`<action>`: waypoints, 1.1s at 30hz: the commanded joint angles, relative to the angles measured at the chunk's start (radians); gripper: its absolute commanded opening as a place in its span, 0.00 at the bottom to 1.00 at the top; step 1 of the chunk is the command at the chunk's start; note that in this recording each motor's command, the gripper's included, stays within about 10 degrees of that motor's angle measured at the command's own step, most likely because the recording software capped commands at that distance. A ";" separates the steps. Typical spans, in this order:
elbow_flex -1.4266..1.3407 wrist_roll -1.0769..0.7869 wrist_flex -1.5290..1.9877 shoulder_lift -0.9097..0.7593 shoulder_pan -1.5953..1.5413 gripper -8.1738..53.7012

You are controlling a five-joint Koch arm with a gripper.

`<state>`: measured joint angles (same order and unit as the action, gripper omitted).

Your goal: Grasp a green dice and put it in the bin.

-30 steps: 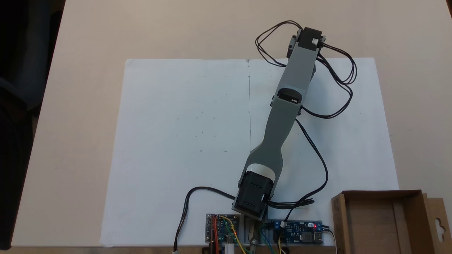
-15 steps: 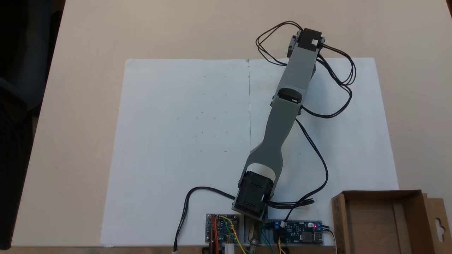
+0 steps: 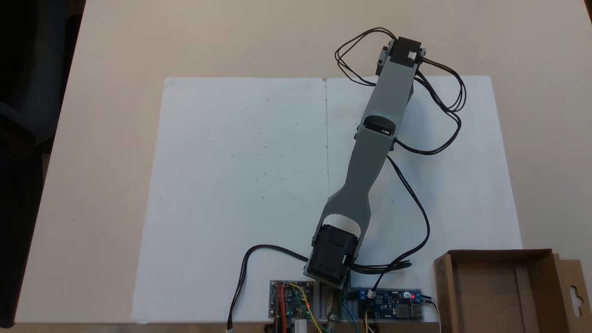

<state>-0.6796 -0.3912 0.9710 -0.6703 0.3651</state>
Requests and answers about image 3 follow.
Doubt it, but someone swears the circuit board with coloured wires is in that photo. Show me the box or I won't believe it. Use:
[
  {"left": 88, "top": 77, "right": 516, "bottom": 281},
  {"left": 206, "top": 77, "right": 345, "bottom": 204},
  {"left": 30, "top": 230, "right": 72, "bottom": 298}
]
[{"left": 269, "top": 279, "right": 316, "bottom": 321}]

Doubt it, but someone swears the yellow wire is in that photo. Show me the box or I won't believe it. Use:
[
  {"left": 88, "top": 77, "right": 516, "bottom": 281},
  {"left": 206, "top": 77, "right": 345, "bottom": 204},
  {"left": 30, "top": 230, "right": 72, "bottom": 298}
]
[{"left": 288, "top": 282, "right": 323, "bottom": 333}]

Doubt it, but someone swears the metal table clamp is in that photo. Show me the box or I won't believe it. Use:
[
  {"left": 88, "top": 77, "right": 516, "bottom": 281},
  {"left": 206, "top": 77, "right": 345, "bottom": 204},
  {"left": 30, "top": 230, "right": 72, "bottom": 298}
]
[{"left": 325, "top": 289, "right": 342, "bottom": 333}]

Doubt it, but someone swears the black arm to board cable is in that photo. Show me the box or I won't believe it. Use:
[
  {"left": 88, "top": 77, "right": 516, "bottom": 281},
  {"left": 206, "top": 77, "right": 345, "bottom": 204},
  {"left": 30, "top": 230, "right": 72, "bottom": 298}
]
[{"left": 350, "top": 155, "right": 431, "bottom": 293}]

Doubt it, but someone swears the black power cable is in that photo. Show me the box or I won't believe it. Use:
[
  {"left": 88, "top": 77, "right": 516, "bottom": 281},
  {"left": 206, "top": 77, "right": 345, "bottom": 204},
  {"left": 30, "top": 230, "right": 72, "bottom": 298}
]
[{"left": 226, "top": 244, "right": 311, "bottom": 332}]

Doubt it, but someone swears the black wrist motor cable loop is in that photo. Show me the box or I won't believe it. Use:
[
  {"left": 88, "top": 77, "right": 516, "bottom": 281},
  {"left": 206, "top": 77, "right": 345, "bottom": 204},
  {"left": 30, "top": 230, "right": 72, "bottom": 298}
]
[{"left": 394, "top": 55, "right": 467, "bottom": 156}]

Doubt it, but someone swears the brown cardboard box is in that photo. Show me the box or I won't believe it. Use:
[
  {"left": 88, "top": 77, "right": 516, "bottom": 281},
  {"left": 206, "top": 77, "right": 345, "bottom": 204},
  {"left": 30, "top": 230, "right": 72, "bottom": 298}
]
[{"left": 433, "top": 249, "right": 592, "bottom": 333}]

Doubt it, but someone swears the blue circuit board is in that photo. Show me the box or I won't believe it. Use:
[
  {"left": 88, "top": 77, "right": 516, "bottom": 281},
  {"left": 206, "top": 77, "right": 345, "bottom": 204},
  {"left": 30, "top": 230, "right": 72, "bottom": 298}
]
[{"left": 352, "top": 289, "right": 424, "bottom": 321}]

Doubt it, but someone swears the orange wire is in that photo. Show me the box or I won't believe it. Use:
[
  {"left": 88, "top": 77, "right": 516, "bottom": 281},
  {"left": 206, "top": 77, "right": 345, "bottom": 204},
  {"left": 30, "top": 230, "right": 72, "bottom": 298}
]
[{"left": 276, "top": 283, "right": 288, "bottom": 333}]

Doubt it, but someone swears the black gripper motor cable loop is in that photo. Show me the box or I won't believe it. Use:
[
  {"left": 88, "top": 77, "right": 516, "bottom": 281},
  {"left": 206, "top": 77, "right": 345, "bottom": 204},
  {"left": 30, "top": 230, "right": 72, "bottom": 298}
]
[{"left": 334, "top": 27, "right": 398, "bottom": 87}]

